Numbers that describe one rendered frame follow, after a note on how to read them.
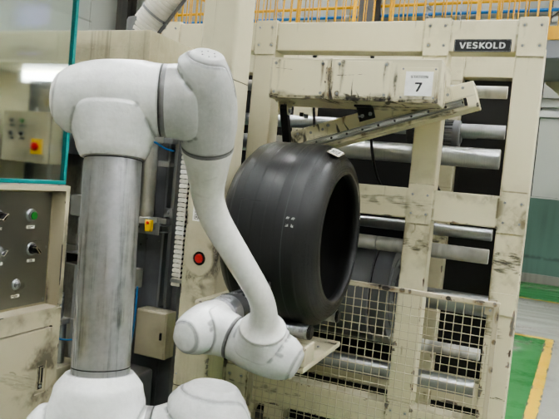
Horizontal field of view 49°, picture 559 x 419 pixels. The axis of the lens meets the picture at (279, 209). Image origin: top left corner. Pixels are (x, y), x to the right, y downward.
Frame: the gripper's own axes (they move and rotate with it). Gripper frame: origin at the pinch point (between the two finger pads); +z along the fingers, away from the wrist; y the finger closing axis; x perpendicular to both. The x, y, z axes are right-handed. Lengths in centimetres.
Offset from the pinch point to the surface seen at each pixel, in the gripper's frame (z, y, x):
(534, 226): 932, -74, 132
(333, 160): 24.3, -10.6, -35.4
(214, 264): 20.9, 27.2, 1.6
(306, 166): 14.2, -5.9, -33.9
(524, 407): 257, -76, 138
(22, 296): -21, 68, 7
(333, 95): 54, 0, -55
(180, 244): 22.5, 41.4, -3.3
